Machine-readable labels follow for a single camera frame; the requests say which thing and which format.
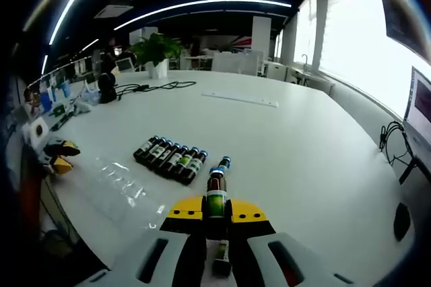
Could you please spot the white cloth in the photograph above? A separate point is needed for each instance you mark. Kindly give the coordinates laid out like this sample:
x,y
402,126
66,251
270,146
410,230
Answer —
x,y
83,107

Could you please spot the ceiling air vent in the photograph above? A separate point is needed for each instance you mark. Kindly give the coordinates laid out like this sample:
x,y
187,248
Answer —
x,y
112,11

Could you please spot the row of medicine bottles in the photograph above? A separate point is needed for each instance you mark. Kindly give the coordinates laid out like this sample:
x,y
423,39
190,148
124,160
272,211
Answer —
x,y
168,160

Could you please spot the potted plant white pot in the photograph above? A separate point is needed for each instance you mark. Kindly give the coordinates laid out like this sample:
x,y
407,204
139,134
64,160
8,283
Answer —
x,y
156,51

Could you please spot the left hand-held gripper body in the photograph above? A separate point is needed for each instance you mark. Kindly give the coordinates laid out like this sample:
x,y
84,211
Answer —
x,y
39,130

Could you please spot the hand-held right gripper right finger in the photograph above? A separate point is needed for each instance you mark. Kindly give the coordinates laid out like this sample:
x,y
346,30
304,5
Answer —
x,y
262,250

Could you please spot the white pillar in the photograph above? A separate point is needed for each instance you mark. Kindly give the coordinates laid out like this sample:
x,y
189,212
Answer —
x,y
261,34

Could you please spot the white flat strip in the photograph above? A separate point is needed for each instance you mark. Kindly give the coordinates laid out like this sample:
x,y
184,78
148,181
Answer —
x,y
239,97

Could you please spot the open laptop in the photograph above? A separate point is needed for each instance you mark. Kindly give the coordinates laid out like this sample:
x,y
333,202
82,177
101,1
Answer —
x,y
419,108

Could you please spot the clear plastic bag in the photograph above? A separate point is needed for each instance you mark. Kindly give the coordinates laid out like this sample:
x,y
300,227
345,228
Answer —
x,y
90,94

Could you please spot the white low cabinet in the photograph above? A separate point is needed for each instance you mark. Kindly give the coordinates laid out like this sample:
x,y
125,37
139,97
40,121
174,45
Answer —
x,y
235,63

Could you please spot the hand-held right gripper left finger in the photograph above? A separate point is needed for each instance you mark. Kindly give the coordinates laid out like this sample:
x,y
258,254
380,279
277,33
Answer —
x,y
168,250

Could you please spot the black wall monitor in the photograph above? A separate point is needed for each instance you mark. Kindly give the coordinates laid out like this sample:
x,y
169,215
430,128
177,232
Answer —
x,y
407,21

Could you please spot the clear plastic box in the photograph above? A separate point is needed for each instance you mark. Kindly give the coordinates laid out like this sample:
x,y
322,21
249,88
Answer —
x,y
124,189

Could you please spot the small green box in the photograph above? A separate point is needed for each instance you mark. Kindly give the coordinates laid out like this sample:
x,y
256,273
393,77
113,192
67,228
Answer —
x,y
58,110

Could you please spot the metal faucet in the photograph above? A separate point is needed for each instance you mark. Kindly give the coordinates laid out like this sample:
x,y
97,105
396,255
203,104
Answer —
x,y
304,61

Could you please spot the ceiling light strip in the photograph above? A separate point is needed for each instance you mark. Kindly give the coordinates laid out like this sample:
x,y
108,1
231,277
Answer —
x,y
208,4
74,0

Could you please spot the blue box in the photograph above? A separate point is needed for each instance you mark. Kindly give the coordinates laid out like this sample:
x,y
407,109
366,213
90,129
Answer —
x,y
65,91
45,102

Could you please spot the black oval object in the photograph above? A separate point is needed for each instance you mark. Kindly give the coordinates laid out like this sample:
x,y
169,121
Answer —
x,y
401,221

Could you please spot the black marker pen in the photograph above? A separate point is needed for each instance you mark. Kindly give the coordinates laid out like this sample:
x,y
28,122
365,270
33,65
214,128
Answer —
x,y
62,121

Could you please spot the black round device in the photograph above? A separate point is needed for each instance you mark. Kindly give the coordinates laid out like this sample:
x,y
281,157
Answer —
x,y
107,88

